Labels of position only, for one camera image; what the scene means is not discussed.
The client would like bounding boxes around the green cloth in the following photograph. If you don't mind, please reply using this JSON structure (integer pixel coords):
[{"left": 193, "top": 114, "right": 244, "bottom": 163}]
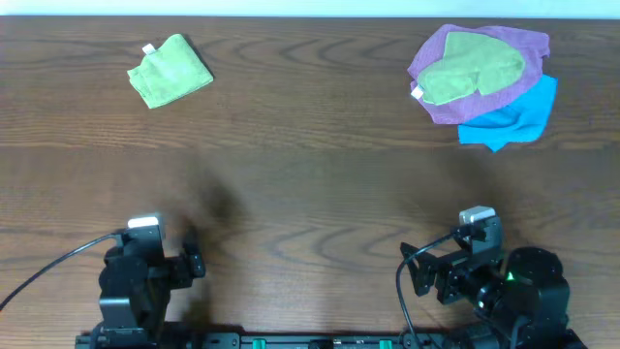
[
  {"left": 418, "top": 32, "right": 526, "bottom": 106},
  {"left": 127, "top": 34, "right": 214, "bottom": 109}
]

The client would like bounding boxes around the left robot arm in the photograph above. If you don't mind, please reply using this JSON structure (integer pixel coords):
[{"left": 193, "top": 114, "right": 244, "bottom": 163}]
[{"left": 86, "top": 225, "right": 205, "bottom": 349}]

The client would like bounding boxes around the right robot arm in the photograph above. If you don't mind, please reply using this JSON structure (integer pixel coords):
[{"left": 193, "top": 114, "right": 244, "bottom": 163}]
[{"left": 398, "top": 216, "right": 582, "bottom": 348}]

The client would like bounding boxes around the blue cloth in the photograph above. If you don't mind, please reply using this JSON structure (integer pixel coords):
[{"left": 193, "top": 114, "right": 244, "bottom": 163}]
[{"left": 457, "top": 75, "right": 558, "bottom": 152}]

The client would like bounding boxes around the green cloth on pile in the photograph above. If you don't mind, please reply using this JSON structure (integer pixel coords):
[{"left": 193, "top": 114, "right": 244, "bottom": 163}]
[{"left": 418, "top": 32, "right": 526, "bottom": 106}]

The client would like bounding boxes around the purple cloth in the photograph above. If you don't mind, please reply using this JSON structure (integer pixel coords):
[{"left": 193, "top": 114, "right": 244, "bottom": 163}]
[{"left": 408, "top": 24, "right": 550, "bottom": 124}]

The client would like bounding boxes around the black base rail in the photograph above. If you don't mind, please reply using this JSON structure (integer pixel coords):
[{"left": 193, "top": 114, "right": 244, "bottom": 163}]
[{"left": 74, "top": 329, "right": 590, "bottom": 349}]

